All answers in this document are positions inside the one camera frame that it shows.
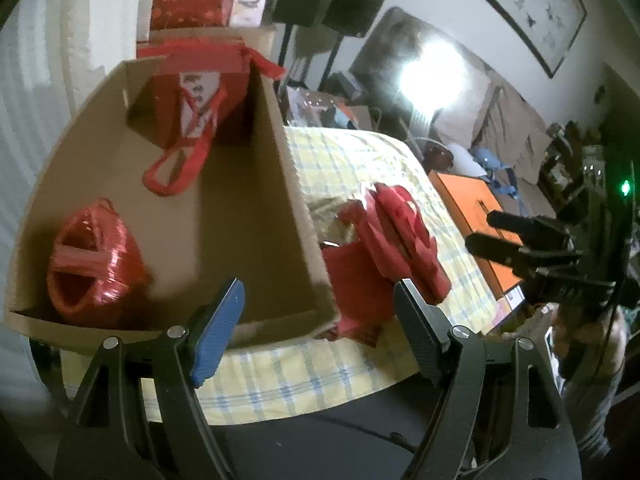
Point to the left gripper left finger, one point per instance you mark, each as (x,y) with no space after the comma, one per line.
(136,414)

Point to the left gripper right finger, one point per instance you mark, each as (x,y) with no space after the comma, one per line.
(497,412)

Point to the shiny red round bag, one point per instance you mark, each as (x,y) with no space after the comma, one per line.
(96,276)

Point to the red fabric tote bag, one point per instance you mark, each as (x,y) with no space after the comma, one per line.
(392,243)

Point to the red gift box with straps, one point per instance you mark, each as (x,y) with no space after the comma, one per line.
(200,94)

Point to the operator hand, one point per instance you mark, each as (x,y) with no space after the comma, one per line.
(592,351)

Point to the orange flat box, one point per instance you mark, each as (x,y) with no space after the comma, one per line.
(469,201)

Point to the large cardboard box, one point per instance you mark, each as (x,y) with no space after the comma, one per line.
(245,218)

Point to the beige sofa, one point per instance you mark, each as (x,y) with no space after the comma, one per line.
(427,86)

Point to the clear plastic packaged item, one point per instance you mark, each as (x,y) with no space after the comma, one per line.
(304,108)

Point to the right black speaker on stand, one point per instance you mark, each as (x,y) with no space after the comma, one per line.
(348,18)

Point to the red collection paper bag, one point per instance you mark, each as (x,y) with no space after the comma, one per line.
(147,50)

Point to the white curtain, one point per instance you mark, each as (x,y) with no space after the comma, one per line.
(54,53)

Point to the white pink pouch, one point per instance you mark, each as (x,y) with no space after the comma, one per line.
(247,13)

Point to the blue strap item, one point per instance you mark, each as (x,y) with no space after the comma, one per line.
(500,177)

